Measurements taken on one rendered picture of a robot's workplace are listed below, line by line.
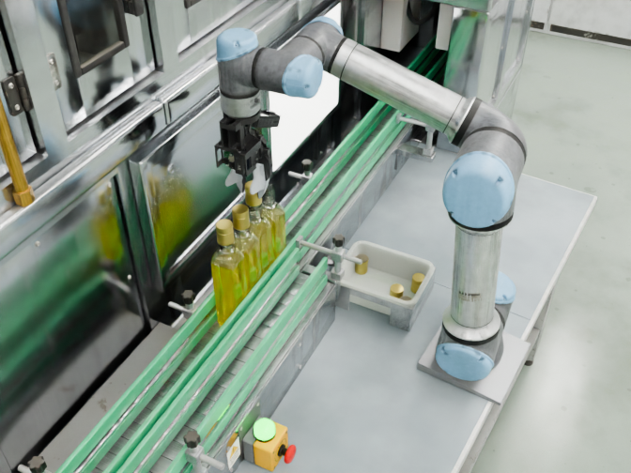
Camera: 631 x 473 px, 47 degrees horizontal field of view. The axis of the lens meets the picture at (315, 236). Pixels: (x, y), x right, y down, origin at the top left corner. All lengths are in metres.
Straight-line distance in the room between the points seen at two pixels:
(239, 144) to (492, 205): 0.49
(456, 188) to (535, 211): 1.03
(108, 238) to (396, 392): 0.73
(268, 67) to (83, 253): 0.48
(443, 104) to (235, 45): 0.39
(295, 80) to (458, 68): 1.10
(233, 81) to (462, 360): 0.71
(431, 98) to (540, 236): 0.90
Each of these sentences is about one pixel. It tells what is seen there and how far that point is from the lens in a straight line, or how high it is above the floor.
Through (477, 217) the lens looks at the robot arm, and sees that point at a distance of 1.27.
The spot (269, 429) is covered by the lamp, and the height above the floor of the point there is 0.85.
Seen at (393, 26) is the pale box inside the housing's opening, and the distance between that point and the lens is 2.48.
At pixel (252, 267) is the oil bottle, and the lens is 1.59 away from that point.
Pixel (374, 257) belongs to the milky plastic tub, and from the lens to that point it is 1.94.
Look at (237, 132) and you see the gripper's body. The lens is 1.42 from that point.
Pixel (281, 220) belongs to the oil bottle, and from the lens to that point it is 1.65.
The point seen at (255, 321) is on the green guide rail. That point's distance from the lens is 1.63.
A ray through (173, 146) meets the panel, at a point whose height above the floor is 1.30.
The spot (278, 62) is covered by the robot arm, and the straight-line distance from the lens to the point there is 1.31.
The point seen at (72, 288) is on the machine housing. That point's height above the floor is 1.15.
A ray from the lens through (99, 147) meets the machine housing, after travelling 1.33.
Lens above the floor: 2.09
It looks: 40 degrees down
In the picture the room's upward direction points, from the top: straight up
